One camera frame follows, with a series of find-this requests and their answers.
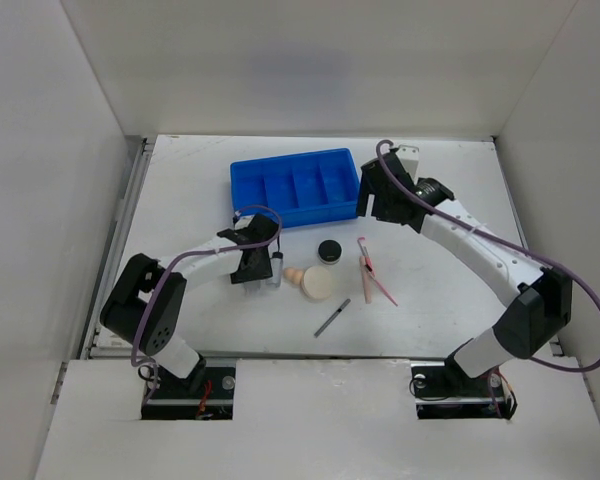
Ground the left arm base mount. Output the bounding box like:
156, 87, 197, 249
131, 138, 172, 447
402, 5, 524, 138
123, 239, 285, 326
141, 358, 237, 421

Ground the small bottle black cap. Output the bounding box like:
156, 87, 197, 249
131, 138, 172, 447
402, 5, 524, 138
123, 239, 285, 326
266, 251, 284, 288

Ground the round beige powder puff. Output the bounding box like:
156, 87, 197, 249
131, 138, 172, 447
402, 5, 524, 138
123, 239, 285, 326
300, 265, 333, 301

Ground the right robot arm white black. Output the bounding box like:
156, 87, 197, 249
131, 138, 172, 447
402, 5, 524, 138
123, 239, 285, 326
357, 149, 572, 394

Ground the grey eyeliner pencil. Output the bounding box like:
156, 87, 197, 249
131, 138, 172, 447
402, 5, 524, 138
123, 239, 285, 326
313, 298, 351, 339

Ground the beige makeup sponge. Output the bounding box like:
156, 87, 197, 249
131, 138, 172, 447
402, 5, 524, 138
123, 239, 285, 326
283, 267, 305, 286

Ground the aluminium rail left side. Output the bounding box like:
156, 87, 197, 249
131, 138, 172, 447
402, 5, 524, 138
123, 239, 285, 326
74, 135, 157, 360

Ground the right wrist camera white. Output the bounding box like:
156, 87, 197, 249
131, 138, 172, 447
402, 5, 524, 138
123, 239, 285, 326
396, 144, 419, 179

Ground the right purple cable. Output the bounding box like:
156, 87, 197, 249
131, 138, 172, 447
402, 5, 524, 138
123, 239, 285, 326
375, 139, 600, 374

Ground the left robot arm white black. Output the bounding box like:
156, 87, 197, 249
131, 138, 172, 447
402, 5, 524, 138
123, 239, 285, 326
99, 206, 282, 398

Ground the blue plastic divided tray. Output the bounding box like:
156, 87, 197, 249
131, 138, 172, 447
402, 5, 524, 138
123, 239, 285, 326
230, 148, 360, 228

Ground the clear small bottle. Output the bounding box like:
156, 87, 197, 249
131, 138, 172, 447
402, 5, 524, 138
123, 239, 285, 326
243, 280, 266, 296

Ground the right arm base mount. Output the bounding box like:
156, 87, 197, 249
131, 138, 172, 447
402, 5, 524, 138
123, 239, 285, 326
409, 362, 518, 420

